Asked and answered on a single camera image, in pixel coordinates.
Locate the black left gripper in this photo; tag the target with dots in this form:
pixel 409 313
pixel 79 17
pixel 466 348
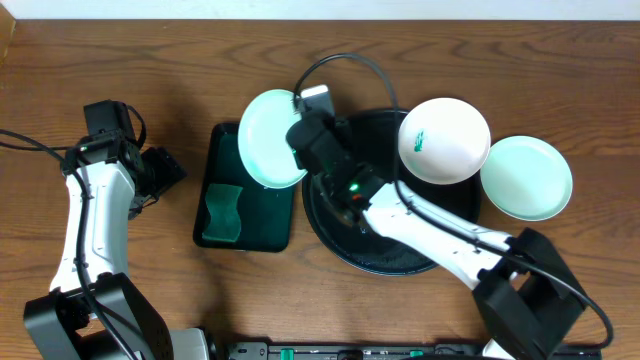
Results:
pixel 163 167

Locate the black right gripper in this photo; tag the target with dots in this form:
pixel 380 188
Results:
pixel 343 131

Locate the mint green plate front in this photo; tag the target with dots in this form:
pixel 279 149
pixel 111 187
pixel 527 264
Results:
pixel 263 149

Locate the mint green plate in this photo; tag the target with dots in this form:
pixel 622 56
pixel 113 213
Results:
pixel 263 149
pixel 527 178

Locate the green sponge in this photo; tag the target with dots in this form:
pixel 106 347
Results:
pixel 224 222

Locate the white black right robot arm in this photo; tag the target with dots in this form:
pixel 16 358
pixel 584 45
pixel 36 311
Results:
pixel 526 294

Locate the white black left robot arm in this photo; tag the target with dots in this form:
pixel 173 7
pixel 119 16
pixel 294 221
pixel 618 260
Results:
pixel 93 310

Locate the round black tray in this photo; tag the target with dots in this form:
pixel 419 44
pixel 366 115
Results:
pixel 370 133

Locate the dark green rectangular tray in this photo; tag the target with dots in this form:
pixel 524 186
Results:
pixel 265 214

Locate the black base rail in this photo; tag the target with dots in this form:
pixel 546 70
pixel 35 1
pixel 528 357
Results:
pixel 260 350

